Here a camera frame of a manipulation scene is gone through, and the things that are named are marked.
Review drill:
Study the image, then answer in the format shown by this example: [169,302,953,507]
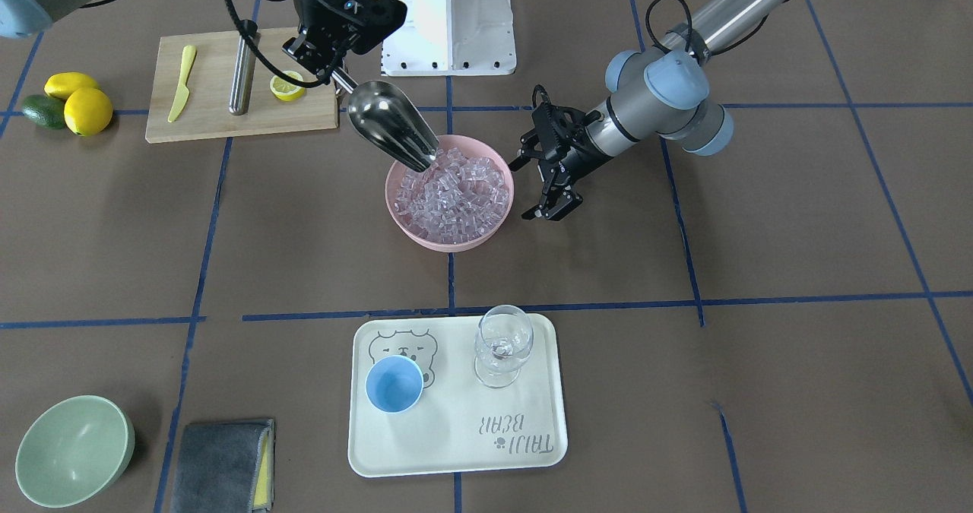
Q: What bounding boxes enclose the cream bear tray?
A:
[347,313,569,477]

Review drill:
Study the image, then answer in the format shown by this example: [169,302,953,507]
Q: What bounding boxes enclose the clear ice cubes pile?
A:
[398,147,510,242]

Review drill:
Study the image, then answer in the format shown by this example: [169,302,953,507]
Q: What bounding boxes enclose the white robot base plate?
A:
[380,0,518,77]

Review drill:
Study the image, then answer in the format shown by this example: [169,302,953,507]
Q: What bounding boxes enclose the whole yellow lemon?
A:
[64,87,114,137]

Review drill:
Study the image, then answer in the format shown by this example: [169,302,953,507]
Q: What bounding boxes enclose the pink bowl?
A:
[385,135,515,253]

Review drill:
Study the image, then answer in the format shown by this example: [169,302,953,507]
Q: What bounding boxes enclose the green lime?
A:
[21,94,67,131]

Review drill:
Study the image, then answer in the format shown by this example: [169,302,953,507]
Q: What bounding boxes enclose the yellow plastic knife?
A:
[167,45,198,124]

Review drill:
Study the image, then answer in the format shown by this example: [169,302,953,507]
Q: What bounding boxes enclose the clear wine glass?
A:
[474,305,534,389]

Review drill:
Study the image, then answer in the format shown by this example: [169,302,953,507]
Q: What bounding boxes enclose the light blue cup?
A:
[365,355,425,413]

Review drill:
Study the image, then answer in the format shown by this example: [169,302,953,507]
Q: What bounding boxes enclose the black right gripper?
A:
[282,0,407,88]

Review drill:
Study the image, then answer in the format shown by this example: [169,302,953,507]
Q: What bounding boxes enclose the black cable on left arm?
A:
[645,0,712,62]

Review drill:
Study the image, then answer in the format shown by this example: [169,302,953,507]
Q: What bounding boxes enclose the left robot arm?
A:
[509,0,791,221]

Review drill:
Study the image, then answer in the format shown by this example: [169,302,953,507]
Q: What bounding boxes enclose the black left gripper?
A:
[508,102,613,222]

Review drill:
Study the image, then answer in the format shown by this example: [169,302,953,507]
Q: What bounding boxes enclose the green bowl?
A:
[15,395,135,508]

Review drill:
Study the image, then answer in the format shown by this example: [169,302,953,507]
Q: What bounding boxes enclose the wooden cutting board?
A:
[145,31,338,144]

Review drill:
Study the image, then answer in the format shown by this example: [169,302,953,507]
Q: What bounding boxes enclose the lemon half slice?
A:
[270,71,306,102]

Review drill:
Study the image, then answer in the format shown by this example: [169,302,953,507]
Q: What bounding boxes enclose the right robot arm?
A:
[1,0,407,91]

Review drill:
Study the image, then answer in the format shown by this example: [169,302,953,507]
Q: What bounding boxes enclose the steel ice scoop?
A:
[331,68,439,173]

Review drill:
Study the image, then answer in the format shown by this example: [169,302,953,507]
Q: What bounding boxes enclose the steel cylinder rod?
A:
[228,37,257,117]

